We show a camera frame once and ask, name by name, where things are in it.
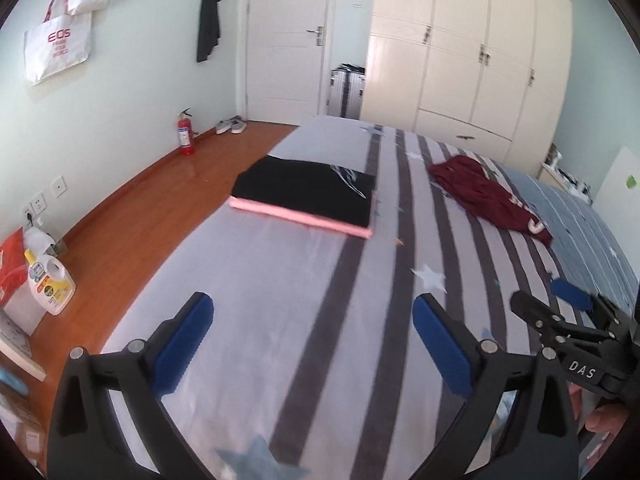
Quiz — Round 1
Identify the pink folded garment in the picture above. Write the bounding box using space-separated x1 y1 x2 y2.
227 195 375 241

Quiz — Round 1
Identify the black hanging garment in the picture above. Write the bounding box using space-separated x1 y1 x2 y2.
196 0 223 64

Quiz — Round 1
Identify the red fire extinguisher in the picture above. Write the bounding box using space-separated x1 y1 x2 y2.
174 107 197 157

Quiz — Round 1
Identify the black printed T-shirt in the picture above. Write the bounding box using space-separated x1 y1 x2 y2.
231 155 377 228

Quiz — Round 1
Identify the person's right hand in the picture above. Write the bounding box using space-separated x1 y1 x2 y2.
582 402 632 436

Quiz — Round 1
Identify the maroon garment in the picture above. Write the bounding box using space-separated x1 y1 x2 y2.
429 155 555 247

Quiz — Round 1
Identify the cream bedside table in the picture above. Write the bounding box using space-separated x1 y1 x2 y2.
537 142 596 203

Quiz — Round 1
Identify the cream wardrobe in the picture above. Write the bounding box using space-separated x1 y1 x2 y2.
360 0 573 181

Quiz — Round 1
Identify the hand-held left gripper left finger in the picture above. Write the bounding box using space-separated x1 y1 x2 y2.
45 291 216 480

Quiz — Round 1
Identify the white flat panel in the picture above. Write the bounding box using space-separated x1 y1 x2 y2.
0 332 48 382

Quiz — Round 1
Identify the white door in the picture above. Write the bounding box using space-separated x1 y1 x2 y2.
245 0 333 126

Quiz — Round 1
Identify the white yellow detergent bottle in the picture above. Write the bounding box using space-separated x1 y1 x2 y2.
24 248 77 317

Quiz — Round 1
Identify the bed with striped sheet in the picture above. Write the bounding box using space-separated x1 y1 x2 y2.
100 114 640 480

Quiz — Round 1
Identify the silver suitcase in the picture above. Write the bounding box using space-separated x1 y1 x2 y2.
327 63 367 120

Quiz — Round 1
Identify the cardboard box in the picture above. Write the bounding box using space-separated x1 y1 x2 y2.
0 385 48 468

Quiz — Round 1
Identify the white tote bag red print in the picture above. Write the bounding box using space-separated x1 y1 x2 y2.
22 0 94 87

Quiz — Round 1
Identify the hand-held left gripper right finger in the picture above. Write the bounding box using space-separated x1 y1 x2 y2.
412 294 581 480

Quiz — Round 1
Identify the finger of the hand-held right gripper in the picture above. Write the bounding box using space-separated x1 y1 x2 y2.
550 278 632 335
510 290 582 356

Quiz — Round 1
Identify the white board with green stickers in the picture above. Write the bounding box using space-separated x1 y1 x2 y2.
592 146 640 231

